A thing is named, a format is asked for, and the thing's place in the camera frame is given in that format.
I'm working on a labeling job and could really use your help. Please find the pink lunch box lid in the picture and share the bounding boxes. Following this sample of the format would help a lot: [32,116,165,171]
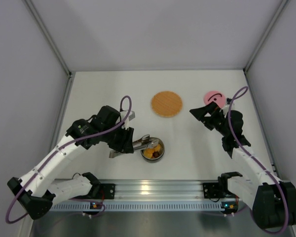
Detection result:
[203,91,226,108]

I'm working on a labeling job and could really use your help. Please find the stainless steel tongs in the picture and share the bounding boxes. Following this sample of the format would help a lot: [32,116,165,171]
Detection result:
[109,134,161,158]

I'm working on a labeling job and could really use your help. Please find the orange round cookie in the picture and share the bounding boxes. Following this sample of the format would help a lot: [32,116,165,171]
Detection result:
[146,148,155,154]

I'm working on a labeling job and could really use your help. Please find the yellow maple leaf cookie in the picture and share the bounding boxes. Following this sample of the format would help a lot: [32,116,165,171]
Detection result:
[154,144,161,152]

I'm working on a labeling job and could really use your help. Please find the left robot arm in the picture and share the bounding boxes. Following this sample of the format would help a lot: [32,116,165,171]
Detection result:
[7,106,135,220]

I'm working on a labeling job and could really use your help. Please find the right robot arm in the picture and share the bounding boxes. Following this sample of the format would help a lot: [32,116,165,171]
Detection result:
[190,102,296,229]

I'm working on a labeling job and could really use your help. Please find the round steel lunch box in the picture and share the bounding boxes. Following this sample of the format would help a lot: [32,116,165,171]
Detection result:
[140,137,165,163]

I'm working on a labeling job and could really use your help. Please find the woven bamboo tray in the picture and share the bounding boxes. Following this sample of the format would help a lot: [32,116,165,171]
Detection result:
[151,91,183,118]

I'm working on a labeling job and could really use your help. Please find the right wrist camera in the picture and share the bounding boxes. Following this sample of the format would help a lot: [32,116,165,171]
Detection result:
[222,98,235,118]

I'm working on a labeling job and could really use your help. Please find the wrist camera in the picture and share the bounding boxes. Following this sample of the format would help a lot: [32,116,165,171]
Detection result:
[222,98,235,118]
[120,111,136,130]

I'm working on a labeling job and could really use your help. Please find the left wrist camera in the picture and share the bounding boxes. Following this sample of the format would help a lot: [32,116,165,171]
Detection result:
[120,111,136,130]

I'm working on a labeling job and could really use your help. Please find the aluminium mounting rail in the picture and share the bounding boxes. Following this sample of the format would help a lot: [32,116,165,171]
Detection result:
[49,179,296,200]

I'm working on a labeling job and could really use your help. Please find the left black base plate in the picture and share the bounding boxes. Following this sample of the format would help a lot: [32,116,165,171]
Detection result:
[87,183,115,200]

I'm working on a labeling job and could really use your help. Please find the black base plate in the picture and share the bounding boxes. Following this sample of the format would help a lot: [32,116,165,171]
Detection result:
[202,182,226,199]
[87,183,115,200]

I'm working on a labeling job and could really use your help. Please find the right aluminium frame post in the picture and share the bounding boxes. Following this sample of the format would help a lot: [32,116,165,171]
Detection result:
[243,0,291,75]

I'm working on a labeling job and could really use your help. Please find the aluminium frame post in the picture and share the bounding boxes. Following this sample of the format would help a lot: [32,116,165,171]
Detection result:
[22,0,73,75]
[243,0,291,75]

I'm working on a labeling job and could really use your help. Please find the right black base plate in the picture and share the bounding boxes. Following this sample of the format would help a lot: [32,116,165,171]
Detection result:
[202,182,226,199]

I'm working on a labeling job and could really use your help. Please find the slotted cable duct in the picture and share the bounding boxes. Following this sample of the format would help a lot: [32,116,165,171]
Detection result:
[50,200,240,212]

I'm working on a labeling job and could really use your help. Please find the left aluminium frame post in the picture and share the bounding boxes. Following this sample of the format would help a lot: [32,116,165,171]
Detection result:
[22,0,73,75]

